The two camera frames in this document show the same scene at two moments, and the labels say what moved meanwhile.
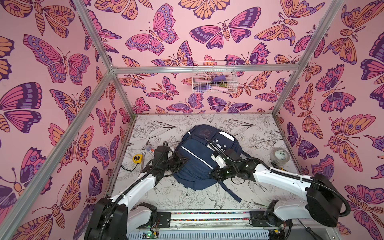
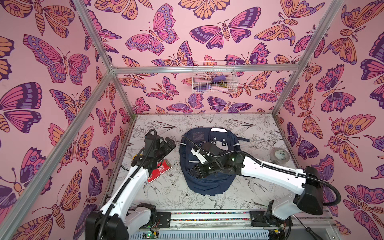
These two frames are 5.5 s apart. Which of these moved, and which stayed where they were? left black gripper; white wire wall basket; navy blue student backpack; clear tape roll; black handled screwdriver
Moved: navy blue student backpack; left black gripper
Stayed: clear tape roll; white wire wall basket; black handled screwdriver
